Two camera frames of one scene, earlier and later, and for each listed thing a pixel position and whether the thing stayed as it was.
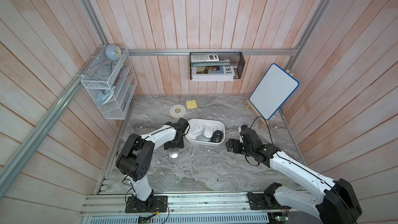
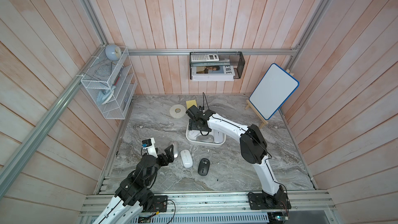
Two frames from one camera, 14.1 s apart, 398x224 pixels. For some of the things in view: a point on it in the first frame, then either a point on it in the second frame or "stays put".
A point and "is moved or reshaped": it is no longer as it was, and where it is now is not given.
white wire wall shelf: x=112 y=84 stays put
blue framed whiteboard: x=274 y=92 stays put
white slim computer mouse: x=208 y=131 is moved or reshaped
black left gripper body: x=176 y=143 to x=160 y=161
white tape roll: x=177 y=111 stays put
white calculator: x=199 y=58 stays put
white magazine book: x=222 y=73 stays put
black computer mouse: x=217 y=136 to x=203 y=167
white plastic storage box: x=206 y=132 stays put
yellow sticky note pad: x=191 y=104 stays put
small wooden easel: x=251 y=106 stays put
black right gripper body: x=239 y=148 to x=193 y=126
